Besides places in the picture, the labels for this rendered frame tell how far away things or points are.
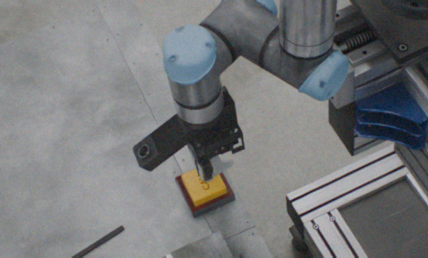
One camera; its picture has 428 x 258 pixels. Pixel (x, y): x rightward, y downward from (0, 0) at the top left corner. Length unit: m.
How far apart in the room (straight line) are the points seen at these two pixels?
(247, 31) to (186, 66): 0.11
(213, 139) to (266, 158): 1.14
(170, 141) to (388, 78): 0.40
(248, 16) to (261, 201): 1.24
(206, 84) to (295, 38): 0.16
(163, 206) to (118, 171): 0.11
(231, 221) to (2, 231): 0.40
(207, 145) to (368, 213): 0.88
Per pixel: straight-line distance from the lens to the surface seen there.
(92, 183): 1.67
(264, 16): 1.33
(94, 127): 1.73
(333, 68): 1.27
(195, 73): 1.29
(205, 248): 1.47
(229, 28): 1.33
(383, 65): 1.54
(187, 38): 1.29
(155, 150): 1.44
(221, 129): 1.46
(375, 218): 2.25
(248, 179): 2.55
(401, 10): 1.51
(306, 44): 1.24
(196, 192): 1.58
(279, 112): 2.66
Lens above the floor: 2.20
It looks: 56 degrees down
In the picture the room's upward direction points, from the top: 10 degrees counter-clockwise
